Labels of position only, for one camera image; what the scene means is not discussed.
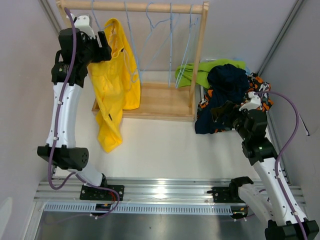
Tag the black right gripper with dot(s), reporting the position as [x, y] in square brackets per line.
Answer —
[229, 108]

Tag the navy blue shorts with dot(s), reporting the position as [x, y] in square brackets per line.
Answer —
[226, 83]

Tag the blue hanger of navy shorts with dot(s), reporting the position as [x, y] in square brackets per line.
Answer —
[132, 40]

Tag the blue hanger of green shorts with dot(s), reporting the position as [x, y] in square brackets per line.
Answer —
[172, 26]

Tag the yellow shorts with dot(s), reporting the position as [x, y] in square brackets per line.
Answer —
[116, 85]

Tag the blue hanger of yellow shorts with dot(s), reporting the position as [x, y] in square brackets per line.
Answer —
[95, 18]

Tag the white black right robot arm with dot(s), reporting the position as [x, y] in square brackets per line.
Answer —
[279, 211]

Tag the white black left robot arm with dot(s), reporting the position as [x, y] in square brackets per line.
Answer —
[77, 50]

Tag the wooden clothes rack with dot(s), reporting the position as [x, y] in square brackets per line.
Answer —
[158, 101]

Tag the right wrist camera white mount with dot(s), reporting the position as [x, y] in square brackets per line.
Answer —
[253, 103]

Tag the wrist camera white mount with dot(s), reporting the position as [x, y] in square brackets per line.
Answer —
[253, 103]
[84, 24]

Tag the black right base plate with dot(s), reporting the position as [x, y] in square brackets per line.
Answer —
[221, 194]

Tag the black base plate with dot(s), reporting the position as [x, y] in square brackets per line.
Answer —
[221, 194]
[93, 194]

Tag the aluminium mounting rail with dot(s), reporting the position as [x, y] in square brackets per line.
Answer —
[141, 190]

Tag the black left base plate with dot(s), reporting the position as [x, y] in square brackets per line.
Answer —
[93, 194]

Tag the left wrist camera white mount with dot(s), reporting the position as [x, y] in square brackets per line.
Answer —
[84, 24]

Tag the slotted grey cable duct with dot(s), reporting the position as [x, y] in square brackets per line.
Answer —
[137, 208]

